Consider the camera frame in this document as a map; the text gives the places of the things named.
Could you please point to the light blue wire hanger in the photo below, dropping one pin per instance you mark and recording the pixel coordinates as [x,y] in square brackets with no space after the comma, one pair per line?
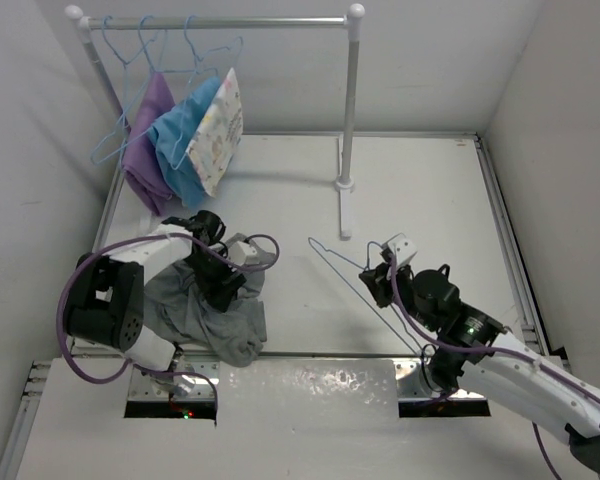
[328,256]

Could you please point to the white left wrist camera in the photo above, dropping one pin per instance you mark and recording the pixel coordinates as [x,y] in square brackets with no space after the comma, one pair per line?
[243,254]

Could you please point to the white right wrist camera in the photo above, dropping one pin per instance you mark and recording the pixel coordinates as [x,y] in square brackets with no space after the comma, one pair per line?
[399,249]

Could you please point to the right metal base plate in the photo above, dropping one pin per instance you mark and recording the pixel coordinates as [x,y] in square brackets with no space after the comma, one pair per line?
[418,398]

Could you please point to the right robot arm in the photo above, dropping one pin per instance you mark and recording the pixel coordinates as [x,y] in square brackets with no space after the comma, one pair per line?
[477,353]

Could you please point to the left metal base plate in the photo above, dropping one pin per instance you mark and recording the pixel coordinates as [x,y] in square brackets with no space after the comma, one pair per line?
[190,395]

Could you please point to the empty light blue hanger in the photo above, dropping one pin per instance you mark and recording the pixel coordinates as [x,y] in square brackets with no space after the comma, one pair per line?
[113,144]

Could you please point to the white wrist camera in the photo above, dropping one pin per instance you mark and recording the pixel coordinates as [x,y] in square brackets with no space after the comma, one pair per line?
[399,249]
[243,254]

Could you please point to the purple hanging shirt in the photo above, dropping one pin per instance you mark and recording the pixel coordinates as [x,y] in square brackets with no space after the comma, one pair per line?
[139,162]

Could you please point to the blue hanging shirt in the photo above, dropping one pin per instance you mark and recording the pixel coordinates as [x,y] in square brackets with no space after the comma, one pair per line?
[184,184]

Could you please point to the white metal clothes rack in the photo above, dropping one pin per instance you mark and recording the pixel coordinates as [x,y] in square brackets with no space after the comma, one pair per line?
[351,22]

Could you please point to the metal base plate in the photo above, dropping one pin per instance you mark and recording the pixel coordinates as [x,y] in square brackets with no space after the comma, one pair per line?
[190,395]
[418,398]

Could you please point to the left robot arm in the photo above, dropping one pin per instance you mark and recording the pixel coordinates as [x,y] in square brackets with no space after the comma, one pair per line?
[104,303]

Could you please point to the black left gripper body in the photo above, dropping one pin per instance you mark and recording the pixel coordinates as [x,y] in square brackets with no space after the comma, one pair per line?
[209,274]

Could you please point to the white patterned hanging shirt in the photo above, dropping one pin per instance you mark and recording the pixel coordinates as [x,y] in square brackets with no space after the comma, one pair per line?
[216,139]

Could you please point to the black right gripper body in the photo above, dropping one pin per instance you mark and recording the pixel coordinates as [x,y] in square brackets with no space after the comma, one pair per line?
[383,294]

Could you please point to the grey t shirt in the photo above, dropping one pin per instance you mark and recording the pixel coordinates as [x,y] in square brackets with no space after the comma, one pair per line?
[176,310]

